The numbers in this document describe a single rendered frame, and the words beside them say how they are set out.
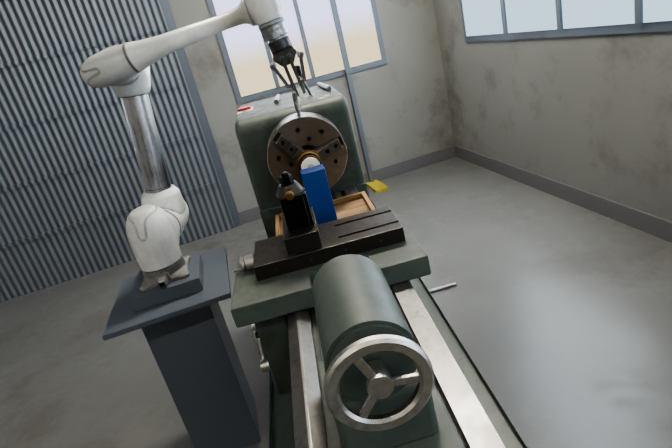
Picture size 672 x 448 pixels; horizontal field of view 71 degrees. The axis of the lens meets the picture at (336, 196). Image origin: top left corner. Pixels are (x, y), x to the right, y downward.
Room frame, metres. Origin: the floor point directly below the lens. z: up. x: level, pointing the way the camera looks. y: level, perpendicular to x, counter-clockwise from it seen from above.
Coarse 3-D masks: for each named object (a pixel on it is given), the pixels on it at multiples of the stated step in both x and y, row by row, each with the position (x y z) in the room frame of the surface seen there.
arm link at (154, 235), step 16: (144, 208) 1.67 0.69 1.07; (160, 208) 1.69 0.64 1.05; (128, 224) 1.62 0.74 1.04; (144, 224) 1.60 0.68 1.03; (160, 224) 1.62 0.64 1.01; (176, 224) 1.73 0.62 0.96; (128, 240) 1.62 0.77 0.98; (144, 240) 1.59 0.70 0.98; (160, 240) 1.60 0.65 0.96; (176, 240) 1.66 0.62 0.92; (144, 256) 1.58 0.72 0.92; (160, 256) 1.59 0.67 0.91; (176, 256) 1.63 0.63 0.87
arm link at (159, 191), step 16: (144, 80) 1.82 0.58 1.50; (128, 96) 1.81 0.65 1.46; (144, 96) 1.84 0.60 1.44; (128, 112) 1.81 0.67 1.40; (144, 112) 1.82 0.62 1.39; (128, 128) 1.83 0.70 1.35; (144, 128) 1.81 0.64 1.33; (144, 144) 1.81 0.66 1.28; (160, 144) 1.86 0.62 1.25; (144, 160) 1.81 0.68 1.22; (160, 160) 1.83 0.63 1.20; (144, 176) 1.82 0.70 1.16; (160, 176) 1.82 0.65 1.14; (144, 192) 1.83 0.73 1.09; (160, 192) 1.81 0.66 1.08; (176, 192) 1.84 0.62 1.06; (176, 208) 1.80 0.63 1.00
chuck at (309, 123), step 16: (288, 128) 1.79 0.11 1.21; (304, 128) 1.79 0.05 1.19; (320, 128) 1.80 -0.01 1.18; (336, 128) 1.80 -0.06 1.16; (272, 144) 1.79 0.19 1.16; (304, 144) 1.79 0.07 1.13; (320, 144) 1.80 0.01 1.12; (272, 160) 1.79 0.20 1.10; (288, 160) 1.79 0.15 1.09; (336, 160) 1.80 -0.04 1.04; (336, 176) 1.80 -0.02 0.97
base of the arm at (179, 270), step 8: (184, 256) 1.75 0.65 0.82; (176, 264) 1.62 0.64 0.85; (184, 264) 1.66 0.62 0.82; (144, 272) 1.60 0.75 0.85; (152, 272) 1.59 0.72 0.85; (160, 272) 1.59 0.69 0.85; (168, 272) 1.59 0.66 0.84; (176, 272) 1.60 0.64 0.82; (184, 272) 1.60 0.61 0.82; (144, 280) 1.61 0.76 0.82; (152, 280) 1.59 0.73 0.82; (160, 280) 1.55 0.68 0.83; (168, 280) 1.58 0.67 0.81; (176, 280) 1.59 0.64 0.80; (144, 288) 1.56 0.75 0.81
